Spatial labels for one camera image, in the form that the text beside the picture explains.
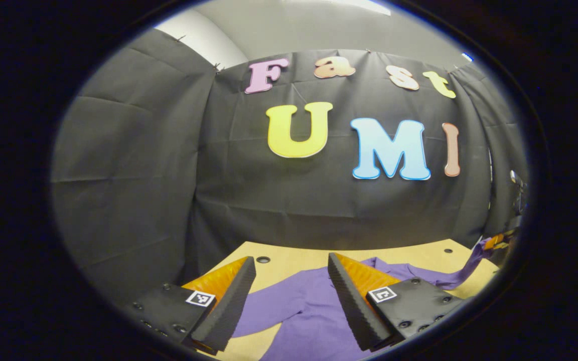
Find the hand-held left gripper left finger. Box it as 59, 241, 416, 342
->
122, 256, 257, 356

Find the purple button shirt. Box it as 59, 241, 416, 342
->
231, 237, 496, 361

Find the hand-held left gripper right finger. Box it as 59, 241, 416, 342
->
327, 252, 469, 352

